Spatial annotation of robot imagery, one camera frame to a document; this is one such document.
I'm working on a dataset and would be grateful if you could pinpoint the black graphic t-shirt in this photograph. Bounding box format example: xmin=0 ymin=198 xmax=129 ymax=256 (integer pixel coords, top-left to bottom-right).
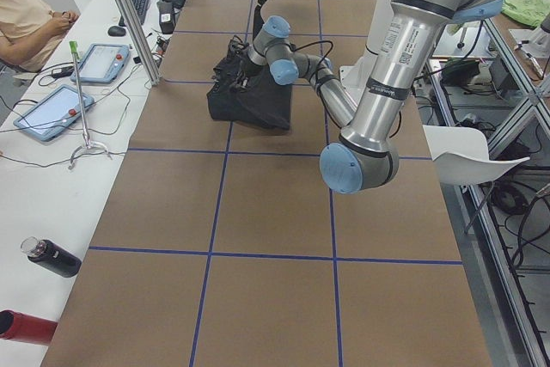
xmin=205 ymin=3 xmax=296 ymax=131

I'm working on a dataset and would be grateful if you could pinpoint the black box with label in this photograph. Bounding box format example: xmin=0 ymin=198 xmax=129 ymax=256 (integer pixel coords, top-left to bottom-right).
xmin=156 ymin=1 xmax=176 ymax=34

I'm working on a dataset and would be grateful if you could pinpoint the black keyboard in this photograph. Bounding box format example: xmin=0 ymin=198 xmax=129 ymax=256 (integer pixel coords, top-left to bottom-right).
xmin=118 ymin=0 xmax=154 ymax=28

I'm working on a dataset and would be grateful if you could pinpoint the black computer mouse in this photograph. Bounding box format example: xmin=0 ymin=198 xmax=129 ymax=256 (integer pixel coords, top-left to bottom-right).
xmin=107 ymin=26 xmax=126 ymax=37

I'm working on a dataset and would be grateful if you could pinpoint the upper teach pendant tablet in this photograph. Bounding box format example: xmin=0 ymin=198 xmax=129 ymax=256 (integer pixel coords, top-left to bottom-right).
xmin=78 ymin=43 xmax=130 ymax=84

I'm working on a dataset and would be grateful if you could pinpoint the teach pendant tablet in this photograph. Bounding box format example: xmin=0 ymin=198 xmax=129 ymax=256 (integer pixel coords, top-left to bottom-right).
xmin=13 ymin=85 xmax=95 ymax=142
xmin=78 ymin=43 xmax=130 ymax=84

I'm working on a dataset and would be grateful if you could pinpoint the metal stand with green top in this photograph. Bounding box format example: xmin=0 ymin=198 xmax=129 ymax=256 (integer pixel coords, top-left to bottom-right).
xmin=68 ymin=40 xmax=111 ymax=170

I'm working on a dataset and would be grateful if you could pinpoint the lower teach pendant tablet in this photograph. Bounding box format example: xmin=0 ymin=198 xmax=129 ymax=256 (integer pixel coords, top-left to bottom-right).
xmin=13 ymin=85 xmax=95 ymax=142

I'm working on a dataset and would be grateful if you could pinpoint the seated person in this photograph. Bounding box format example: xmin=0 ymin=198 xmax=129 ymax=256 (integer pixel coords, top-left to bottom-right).
xmin=1 ymin=0 xmax=80 ymax=73

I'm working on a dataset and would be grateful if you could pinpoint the white plastic chair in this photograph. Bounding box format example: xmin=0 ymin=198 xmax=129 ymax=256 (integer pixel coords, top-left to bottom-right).
xmin=423 ymin=125 xmax=530 ymax=186

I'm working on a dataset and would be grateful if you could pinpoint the black water bottle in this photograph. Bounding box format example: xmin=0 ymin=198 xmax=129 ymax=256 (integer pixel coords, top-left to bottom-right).
xmin=20 ymin=236 xmax=82 ymax=278

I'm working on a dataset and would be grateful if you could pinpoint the red water bottle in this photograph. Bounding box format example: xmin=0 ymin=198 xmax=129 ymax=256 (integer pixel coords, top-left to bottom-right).
xmin=1 ymin=309 xmax=58 ymax=346

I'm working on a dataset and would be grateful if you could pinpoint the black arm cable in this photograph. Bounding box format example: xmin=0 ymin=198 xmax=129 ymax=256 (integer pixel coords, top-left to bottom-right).
xmin=290 ymin=40 xmax=336 ymax=84

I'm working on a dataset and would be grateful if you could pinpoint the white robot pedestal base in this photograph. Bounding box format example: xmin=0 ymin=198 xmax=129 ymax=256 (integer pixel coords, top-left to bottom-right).
xmin=340 ymin=0 xmax=393 ymax=103

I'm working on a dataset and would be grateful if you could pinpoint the aluminium frame post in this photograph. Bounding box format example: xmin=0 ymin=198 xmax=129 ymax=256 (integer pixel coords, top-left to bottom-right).
xmin=115 ymin=0 xmax=161 ymax=86

